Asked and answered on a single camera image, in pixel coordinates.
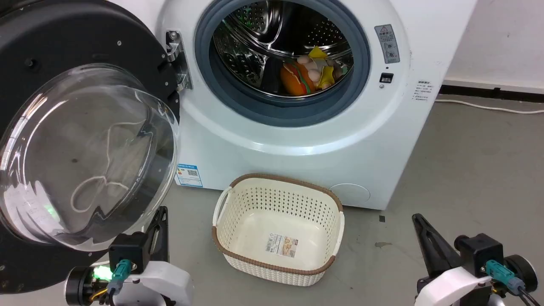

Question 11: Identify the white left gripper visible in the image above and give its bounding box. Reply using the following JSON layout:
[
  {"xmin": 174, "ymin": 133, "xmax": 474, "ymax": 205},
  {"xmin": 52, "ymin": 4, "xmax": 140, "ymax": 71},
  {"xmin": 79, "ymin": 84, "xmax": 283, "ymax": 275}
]
[{"xmin": 111, "ymin": 206, "xmax": 194, "ymax": 306}]

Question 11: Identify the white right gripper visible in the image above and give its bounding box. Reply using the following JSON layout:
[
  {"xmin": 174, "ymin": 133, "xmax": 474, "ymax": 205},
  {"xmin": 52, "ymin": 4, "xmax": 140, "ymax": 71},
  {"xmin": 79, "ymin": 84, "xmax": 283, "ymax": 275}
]
[{"xmin": 411, "ymin": 213, "xmax": 496, "ymax": 306}]

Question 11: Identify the white front-load washing machine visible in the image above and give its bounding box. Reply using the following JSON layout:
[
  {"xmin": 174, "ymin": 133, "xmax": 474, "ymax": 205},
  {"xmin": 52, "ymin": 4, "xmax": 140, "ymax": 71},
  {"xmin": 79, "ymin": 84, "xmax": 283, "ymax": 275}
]
[{"xmin": 108, "ymin": 0, "xmax": 479, "ymax": 211}]

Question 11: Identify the metal door hinge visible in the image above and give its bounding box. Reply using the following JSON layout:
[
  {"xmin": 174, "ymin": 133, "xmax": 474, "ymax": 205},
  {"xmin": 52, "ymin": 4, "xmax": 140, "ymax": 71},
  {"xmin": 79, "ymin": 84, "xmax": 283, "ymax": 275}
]
[{"xmin": 165, "ymin": 30, "xmax": 194, "ymax": 92}]

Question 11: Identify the black washer door with glass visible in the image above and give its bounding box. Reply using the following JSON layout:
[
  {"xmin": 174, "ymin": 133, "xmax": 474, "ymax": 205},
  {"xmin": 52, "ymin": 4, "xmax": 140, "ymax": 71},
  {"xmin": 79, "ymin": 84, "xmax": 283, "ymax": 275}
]
[{"xmin": 0, "ymin": 0, "xmax": 181, "ymax": 295}]

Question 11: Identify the blue energy label sticker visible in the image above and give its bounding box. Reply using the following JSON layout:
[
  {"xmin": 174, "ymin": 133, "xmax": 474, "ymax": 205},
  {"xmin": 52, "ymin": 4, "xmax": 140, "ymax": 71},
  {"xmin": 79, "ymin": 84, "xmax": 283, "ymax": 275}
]
[{"xmin": 176, "ymin": 164, "xmax": 204, "ymax": 188}]

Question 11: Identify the cream plastic laundry basket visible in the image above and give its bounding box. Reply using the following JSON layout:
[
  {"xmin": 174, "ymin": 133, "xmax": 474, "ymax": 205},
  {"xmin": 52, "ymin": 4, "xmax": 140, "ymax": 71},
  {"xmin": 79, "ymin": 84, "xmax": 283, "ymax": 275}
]
[{"xmin": 211, "ymin": 173, "xmax": 346, "ymax": 287}]

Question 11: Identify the round white filter cover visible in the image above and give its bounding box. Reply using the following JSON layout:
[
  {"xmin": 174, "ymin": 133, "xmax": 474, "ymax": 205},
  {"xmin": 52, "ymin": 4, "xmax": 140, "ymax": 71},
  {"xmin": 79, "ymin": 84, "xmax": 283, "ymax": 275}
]
[{"xmin": 328, "ymin": 183, "xmax": 371, "ymax": 207}]

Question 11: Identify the paper label with barcode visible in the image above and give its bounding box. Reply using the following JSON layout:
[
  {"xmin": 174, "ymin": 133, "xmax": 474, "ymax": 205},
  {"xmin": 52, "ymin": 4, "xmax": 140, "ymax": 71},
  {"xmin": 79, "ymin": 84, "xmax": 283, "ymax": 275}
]
[{"xmin": 266, "ymin": 233, "xmax": 300, "ymax": 258}]

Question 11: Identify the white text sticker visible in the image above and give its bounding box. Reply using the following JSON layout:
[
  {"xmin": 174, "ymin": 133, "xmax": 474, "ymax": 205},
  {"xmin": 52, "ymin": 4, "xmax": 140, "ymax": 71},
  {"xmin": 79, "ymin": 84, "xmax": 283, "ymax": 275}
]
[{"xmin": 411, "ymin": 79, "xmax": 432, "ymax": 102}]

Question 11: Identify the black baseboard strip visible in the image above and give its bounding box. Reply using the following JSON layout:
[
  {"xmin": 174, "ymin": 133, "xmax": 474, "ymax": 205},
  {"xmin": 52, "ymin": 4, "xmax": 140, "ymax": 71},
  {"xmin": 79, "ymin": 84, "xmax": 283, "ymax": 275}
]
[{"xmin": 439, "ymin": 84, "xmax": 544, "ymax": 103}]

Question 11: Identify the orange plush hamburger toy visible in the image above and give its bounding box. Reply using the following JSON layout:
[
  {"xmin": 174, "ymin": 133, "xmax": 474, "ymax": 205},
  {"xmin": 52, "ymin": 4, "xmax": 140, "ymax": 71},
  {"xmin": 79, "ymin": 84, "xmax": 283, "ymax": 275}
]
[{"xmin": 280, "ymin": 59, "xmax": 317, "ymax": 96}]

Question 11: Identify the stainless steel drum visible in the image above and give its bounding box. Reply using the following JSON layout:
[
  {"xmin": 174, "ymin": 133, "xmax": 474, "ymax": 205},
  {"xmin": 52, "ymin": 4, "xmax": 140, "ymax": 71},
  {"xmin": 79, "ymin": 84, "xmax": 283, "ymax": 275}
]
[{"xmin": 212, "ymin": 0, "xmax": 354, "ymax": 99}]

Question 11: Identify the grey warning sticker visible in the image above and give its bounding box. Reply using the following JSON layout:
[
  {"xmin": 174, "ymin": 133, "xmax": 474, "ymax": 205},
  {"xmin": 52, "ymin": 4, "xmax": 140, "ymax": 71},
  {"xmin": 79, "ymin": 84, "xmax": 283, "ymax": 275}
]
[{"xmin": 374, "ymin": 24, "xmax": 401, "ymax": 64}]

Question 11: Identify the yellow and beige plush doll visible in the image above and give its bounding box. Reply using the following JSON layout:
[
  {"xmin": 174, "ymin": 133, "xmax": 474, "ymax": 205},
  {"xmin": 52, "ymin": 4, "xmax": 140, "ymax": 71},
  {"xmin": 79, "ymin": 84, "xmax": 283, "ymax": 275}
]
[{"xmin": 297, "ymin": 46, "xmax": 350, "ymax": 90}]

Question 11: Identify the teal plug left gripper cable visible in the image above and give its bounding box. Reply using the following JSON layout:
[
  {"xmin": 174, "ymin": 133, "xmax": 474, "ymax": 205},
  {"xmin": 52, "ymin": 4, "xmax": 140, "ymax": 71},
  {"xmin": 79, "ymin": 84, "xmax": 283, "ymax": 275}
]
[{"xmin": 89, "ymin": 259, "xmax": 133, "ymax": 303}]

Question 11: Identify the teal plug gripper cable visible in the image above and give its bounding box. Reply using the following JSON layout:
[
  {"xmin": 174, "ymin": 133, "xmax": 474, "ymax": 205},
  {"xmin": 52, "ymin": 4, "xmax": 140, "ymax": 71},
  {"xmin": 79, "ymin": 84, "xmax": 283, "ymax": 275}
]
[
  {"xmin": 484, "ymin": 260, "xmax": 544, "ymax": 306},
  {"xmin": 89, "ymin": 259, "xmax": 133, "ymax": 303}
]

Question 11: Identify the teal plug right gripper cable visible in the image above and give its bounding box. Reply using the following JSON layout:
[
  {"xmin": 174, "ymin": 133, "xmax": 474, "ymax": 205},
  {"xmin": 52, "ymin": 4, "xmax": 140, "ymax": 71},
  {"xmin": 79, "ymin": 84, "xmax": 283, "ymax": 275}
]
[{"xmin": 484, "ymin": 260, "xmax": 544, "ymax": 306}]

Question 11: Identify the white floor cable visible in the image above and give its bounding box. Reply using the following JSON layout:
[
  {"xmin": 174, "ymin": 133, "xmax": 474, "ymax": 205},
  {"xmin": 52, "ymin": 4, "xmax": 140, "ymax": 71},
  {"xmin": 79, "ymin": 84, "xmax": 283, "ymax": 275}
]
[{"xmin": 434, "ymin": 99, "xmax": 544, "ymax": 114}]

